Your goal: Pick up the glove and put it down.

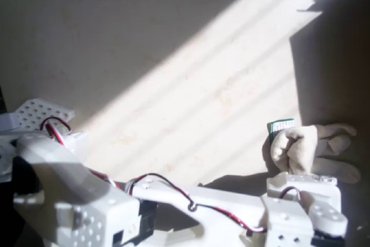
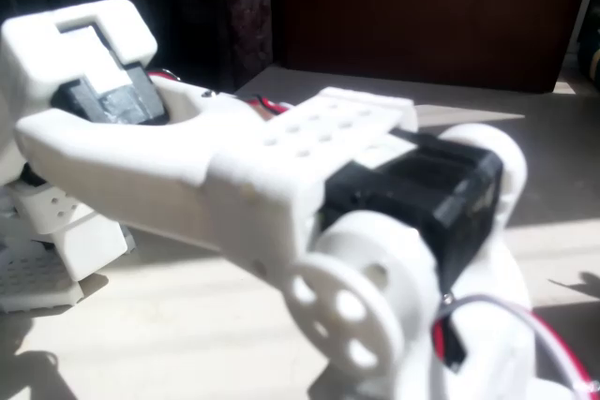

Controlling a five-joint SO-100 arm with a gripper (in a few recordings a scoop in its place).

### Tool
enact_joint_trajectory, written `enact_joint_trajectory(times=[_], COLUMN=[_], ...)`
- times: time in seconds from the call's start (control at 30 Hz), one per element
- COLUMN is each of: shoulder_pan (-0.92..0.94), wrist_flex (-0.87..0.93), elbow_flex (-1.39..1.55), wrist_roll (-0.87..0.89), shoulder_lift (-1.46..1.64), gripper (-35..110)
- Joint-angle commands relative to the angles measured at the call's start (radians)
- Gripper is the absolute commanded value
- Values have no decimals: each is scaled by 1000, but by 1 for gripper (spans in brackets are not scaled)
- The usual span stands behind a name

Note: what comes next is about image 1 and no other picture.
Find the white knitted cloth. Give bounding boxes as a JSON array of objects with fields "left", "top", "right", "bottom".
[{"left": 261, "top": 124, "right": 362, "bottom": 185}]

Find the green card with white print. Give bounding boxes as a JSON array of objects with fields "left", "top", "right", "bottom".
[{"left": 266, "top": 118, "right": 297, "bottom": 144}]

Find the white perforated base plate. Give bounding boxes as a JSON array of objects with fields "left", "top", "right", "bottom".
[{"left": 13, "top": 98, "right": 77, "bottom": 132}]

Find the red white black base cable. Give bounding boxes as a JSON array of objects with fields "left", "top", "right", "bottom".
[{"left": 39, "top": 117, "right": 73, "bottom": 145}]

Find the red white black forearm cable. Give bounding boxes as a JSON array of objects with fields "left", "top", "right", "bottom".
[{"left": 126, "top": 173, "right": 267, "bottom": 234}]

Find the red white black gripper cable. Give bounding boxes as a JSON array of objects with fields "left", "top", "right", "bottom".
[{"left": 280, "top": 186, "right": 305, "bottom": 205}]

